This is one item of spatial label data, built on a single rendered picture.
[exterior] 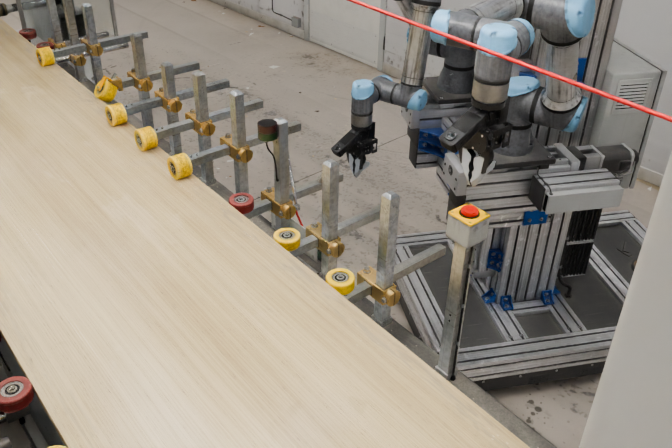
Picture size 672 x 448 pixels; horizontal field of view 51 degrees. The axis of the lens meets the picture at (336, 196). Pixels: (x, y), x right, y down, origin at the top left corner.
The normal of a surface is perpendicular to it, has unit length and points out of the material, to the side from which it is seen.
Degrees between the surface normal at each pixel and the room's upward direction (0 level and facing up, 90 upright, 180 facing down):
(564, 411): 0
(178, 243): 0
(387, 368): 0
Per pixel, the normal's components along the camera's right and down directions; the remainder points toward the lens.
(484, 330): 0.02, -0.85
